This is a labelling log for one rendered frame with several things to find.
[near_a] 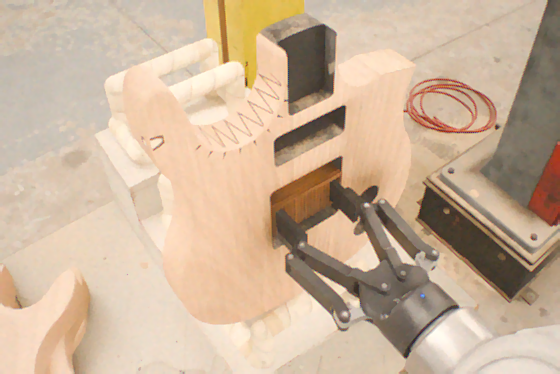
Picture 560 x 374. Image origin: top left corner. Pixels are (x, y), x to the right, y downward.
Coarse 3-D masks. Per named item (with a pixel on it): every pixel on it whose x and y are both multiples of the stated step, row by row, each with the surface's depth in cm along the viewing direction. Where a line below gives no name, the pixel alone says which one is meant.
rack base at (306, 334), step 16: (304, 320) 86; (320, 320) 86; (208, 336) 84; (224, 336) 84; (288, 336) 84; (304, 336) 84; (320, 336) 84; (224, 352) 82; (288, 352) 82; (304, 352) 82; (240, 368) 81; (256, 368) 81; (272, 368) 81
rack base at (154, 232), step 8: (152, 216) 89; (144, 224) 88; (152, 224) 88; (160, 224) 88; (144, 232) 89; (152, 232) 87; (160, 232) 87; (152, 240) 86; (160, 240) 86; (152, 248) 90; (160, 248) 85; (152, 256) 94; (160, 256) 86; (160, 264) 90
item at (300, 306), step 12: (348, 264) 80; (360, 264) 80; (336, 288) 78; (288, 300) 77; (300, 300) 76; (312, 300) 76; (276, 312) 75; (288, 312) 75; (300, 312) 75; (252, 324) 74; (264, 324) 73; (276, 324) 74; (288, 324) 75; (252, 336) 74; (264, 336) 73
